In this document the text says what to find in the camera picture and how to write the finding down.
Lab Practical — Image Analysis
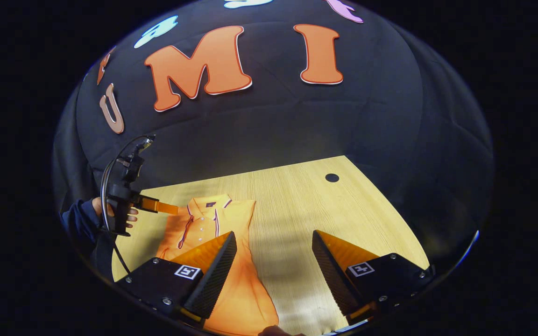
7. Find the orange polo T-shirt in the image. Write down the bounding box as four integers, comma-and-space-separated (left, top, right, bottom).
156, 194, 280, 336

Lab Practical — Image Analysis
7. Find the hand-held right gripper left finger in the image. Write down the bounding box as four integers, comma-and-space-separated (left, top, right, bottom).
115, 231, 238, 324

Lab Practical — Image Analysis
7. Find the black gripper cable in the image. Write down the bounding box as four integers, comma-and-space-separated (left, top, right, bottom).
101, 134, 156, 277

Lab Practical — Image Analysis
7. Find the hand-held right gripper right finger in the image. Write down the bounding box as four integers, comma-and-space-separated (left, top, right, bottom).
312, 229, 436, 326

